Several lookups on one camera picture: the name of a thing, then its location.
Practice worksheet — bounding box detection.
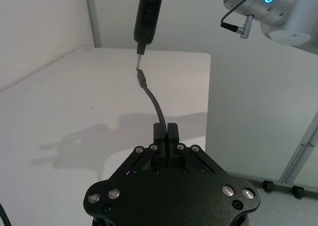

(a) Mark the black cable with plug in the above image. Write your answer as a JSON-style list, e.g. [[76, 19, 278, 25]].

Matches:
[[135, 68, 166, 134]]

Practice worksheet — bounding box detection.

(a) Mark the black caster wheel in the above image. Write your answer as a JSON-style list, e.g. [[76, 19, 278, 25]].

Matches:
[[263, 180, 275, 193], [292, 185, 305, 200]]

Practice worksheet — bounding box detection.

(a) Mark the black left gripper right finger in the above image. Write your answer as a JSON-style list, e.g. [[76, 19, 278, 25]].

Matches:
[[164, 122, 226, 175]]

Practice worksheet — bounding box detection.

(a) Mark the grey upright post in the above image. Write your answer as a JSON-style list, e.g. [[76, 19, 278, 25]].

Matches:
[[84, 0, 103, 48]]

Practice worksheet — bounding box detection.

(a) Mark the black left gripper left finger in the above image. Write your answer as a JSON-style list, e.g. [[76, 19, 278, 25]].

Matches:
[[110, 123, 165, 181]]

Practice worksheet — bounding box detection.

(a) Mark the thin black cable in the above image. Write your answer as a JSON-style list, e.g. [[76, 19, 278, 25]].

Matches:
[[0, 203, 11, 226]]

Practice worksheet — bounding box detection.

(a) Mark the grey rolling screen frame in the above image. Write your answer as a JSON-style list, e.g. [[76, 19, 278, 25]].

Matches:
[[260, 116, 318, 191]]

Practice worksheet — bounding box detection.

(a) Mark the thin dark cable silver plug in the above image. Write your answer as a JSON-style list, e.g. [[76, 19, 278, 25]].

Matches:
[[220, 1, 254, 39]]

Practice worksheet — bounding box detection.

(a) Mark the black slim handheld device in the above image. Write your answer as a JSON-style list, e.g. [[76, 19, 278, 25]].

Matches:
[[133, 0, 165, 70]]

